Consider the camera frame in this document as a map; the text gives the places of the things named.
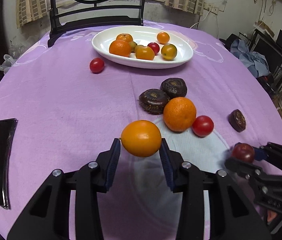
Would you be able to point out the purple tablecloth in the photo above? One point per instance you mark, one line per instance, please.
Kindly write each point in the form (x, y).
(67, 115)

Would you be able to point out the left checkered curtain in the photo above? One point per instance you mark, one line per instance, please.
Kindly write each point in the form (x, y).
(29, 11)

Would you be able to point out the dark orange persimmon tomato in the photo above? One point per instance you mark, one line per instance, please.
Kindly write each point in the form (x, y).
(144, 53)

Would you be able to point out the small olive green fruit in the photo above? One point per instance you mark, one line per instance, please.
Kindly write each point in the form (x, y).
(133, 46)

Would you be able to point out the white plastic bag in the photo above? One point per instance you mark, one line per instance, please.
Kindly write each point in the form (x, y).
(9, 61)

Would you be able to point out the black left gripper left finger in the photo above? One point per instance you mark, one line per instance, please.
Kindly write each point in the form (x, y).
(46, 216)

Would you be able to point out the yellow green tomato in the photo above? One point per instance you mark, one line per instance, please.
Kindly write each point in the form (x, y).
(168, 52)

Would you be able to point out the dark brown dried fruit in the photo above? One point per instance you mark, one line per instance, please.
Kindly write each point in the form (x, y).
(153, 101)

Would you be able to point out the yellow orange round fruit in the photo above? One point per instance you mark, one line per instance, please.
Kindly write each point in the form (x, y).
(141, 138)

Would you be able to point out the dark red plum tomato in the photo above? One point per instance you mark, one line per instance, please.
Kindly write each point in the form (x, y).
(243, 152)

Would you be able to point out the small red tomato on plate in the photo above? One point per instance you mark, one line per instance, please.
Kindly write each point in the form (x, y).
(155, 47)

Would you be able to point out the smooth orange tomato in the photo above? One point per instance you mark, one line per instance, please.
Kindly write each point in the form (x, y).
(163, 38)

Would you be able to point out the blue clothes pile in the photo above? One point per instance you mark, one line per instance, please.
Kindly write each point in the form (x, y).
(253, 61)

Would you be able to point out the bright orange mandarin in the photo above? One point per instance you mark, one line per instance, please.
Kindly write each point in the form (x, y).
(125, 37)

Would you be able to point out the dark orange mandarin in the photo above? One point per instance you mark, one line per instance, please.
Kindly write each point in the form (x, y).
(120, 48)

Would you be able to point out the large orange mandarin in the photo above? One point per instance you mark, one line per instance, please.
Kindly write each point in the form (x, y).
(179, 114)

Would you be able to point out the black monitor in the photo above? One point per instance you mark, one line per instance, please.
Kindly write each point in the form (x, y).
(265, 45)

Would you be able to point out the red cherry tomato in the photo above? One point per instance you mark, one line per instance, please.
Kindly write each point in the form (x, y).
(97, 65)

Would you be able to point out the dark dried fruit right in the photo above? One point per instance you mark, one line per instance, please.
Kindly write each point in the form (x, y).
(237, 120)

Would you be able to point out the red tomato beside mandarin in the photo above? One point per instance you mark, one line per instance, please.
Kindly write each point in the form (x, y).
(202, 126)

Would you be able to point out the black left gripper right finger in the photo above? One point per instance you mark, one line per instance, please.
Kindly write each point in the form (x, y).
(232, 215)

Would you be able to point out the dark dried fruit middle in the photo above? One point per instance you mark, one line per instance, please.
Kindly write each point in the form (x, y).
(174, 87)

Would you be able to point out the white oval plate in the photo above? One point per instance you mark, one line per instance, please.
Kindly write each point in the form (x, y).
(142, 36)

